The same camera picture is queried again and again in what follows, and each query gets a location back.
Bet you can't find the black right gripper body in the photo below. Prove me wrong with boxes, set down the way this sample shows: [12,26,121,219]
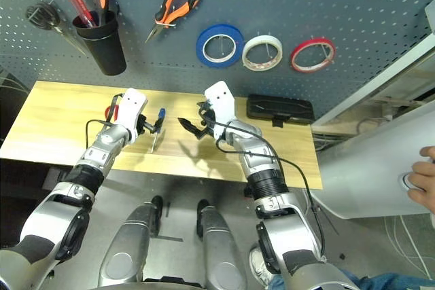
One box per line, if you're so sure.
[200,109,218,137]

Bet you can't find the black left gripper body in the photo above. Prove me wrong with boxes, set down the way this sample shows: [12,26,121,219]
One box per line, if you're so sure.
[134,113,147,137]

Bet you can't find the blue handled screwdriver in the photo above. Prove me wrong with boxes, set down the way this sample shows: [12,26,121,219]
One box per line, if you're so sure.
[150,108,167,154]

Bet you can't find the red handled scissors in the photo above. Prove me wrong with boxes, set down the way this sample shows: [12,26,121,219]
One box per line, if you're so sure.
[104,105,120,122]

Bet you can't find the blue tape roll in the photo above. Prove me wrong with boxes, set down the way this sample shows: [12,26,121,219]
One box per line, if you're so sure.
[196,24,245,69]

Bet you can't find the orange black long-nose pliers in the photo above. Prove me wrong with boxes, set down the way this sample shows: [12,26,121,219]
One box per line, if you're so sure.
[145,0,202,43]

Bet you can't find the bystander bare hand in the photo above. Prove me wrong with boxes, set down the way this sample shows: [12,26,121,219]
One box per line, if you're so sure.
[407,146,435,215]

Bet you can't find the black plastic tool case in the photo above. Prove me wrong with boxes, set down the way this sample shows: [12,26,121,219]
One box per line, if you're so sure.
[246,94,315,128]

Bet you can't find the black tool cup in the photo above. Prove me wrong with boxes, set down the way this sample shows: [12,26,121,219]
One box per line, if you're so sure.
[72,10,127,76]

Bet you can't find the white tape roll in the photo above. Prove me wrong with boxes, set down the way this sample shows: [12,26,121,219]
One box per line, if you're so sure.
[241,34,283,72]

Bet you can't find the silver left robot leg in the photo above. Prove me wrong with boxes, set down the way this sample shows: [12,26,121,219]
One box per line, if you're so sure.
[98,196,164,287]

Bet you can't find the silver robot leg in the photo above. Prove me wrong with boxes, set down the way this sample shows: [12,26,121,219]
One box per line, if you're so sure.
[196,199,247,290]
[98,196,164,287]

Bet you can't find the silver right robot leg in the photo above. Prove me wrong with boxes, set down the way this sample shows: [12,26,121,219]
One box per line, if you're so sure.
[196,199,247,290]

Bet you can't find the red tape roll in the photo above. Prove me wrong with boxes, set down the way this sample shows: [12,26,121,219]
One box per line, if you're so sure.
[290,37,336,73]

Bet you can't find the black side table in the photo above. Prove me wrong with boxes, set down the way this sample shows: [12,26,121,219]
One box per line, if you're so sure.
[0,69,35,141]

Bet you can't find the white sneaker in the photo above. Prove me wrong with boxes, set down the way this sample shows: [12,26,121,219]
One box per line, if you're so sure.
[249,247,273,287]

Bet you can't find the grey robot torso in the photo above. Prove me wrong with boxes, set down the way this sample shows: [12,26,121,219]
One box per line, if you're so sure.
[91,276,208,290]

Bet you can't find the white rounded panel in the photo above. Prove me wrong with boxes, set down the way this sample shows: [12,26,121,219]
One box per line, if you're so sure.
[312,99,435,219]

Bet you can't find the blue jeans leg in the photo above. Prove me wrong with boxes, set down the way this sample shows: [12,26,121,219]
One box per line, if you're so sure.
[268,269,435,290]

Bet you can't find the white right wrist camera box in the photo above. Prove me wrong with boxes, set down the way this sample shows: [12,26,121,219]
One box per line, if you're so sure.
[203,81,236,131]

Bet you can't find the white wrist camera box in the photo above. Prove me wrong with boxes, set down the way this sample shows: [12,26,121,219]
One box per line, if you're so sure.
[114,88,149,141]
[203,81,236,131]

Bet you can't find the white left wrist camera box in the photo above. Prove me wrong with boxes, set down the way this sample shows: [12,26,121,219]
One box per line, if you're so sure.
[114,88,149,141]

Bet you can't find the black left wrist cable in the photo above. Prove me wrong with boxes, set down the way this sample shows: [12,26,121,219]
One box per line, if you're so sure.
[84,94,125,150]

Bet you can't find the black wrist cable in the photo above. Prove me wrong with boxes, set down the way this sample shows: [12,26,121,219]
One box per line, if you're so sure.
[84,94,125,150]
[200,113,327,260]

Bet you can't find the silver wire pliers holder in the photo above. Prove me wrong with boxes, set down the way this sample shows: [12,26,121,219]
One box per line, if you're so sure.
[154,4,177,29]

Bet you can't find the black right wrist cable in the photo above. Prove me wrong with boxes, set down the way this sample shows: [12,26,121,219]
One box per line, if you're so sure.
[200,113,327,260]

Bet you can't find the clear red handled screwdriver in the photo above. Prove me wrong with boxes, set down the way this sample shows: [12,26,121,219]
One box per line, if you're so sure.
[64,0,96,29]

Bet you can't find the black handled scissors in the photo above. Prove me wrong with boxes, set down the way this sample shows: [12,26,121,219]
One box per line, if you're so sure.
[26,0,88,56]

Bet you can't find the light grey pegboard frame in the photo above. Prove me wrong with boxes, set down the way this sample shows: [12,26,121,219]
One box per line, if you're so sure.
[311,35,435,128]

